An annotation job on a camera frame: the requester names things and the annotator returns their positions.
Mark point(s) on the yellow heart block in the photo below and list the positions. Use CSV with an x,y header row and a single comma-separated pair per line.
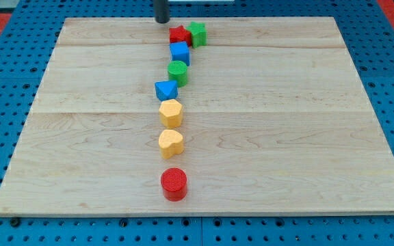
x,y
171,143

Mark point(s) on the blue triangle block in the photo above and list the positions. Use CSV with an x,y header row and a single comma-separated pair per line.
x,y
166,90

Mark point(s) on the blue cube block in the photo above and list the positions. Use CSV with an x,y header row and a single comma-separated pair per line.
x,y
179,51

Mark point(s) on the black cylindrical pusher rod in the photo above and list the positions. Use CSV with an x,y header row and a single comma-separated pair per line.
x,y
161,11

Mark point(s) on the light wooden board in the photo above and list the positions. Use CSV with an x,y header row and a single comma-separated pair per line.
x,y
276,123

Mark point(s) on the red cylinder block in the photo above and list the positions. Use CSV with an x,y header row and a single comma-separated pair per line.
x,y
174,184

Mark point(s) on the yellow hexagon block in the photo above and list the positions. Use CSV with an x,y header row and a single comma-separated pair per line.
x,y
171,113

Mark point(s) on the red star block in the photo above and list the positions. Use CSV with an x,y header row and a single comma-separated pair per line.
x,y
180,34

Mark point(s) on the green cylinder block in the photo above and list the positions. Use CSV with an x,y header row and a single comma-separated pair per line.
x,y
177,71

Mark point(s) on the green star block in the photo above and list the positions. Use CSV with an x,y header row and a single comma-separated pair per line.
x,y
198,34

